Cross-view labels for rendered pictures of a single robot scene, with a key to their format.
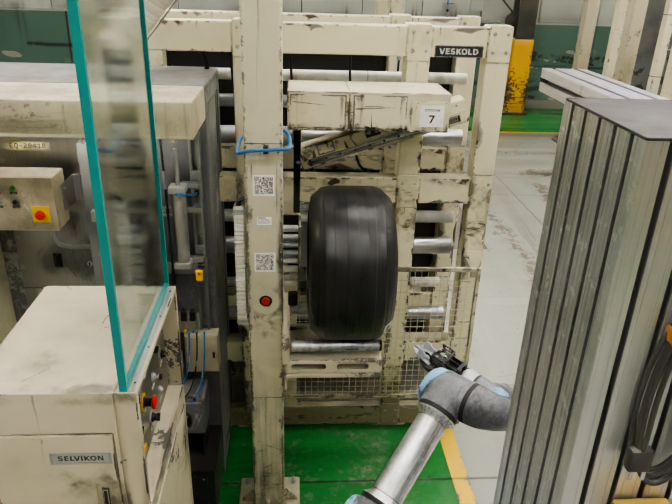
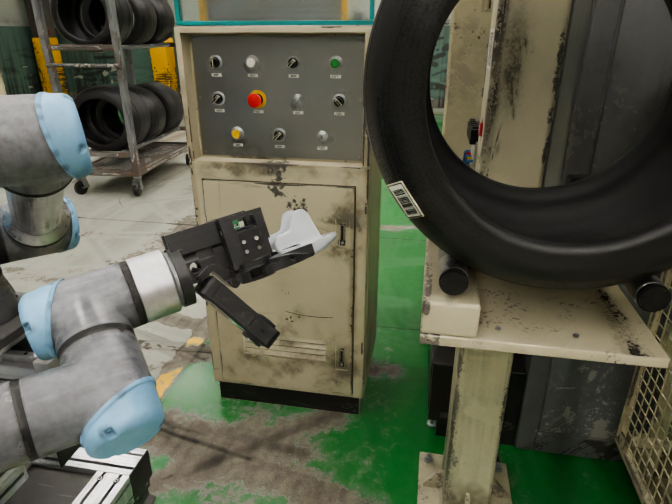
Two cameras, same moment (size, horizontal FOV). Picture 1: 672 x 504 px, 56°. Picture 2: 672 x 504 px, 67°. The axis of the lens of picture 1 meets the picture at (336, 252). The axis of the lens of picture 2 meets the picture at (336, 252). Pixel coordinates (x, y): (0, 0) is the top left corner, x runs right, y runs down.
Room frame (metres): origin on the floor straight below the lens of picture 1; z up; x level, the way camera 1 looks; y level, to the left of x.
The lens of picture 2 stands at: (2.04, -0.89, 1.25)
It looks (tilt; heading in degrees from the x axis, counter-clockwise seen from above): 23 degrees down; 105
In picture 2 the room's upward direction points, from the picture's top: straight up
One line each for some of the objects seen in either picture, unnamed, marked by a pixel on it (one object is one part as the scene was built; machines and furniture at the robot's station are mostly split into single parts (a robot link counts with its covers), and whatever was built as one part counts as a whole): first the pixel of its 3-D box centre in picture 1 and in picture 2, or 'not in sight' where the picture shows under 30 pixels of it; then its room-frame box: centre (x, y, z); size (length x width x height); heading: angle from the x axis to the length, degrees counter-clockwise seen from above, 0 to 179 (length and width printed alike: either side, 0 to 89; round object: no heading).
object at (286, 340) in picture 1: (287, 326); not in sight; (2.15, 0.18, 0.90); 0.40 x 0.03 x 0.10; 4
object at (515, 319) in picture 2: (331, 348); (522, 296); (2.16, 0.01, 0.80); 0.37 x 0.36 x 0.02; 4
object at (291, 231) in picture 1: (278, 251); not in sight; (2.52, 0.25, 1.05); 0.20 x 0.15 x 0.30; 94
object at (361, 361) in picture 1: (333, 360); (448, 272); (2.02, 0.00, 0.84); 0.36 x 0.09 x 0.06; 94
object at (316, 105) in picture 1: (366, 106); not in sight; (2.46, -0.10, 1.71); 0.61 x 0.25 x 0.15; 94
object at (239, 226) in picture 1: (242, 265); not in sight; (2.09, 0.34, 1.19); 0.05 x 0.04 x 0.48; 4
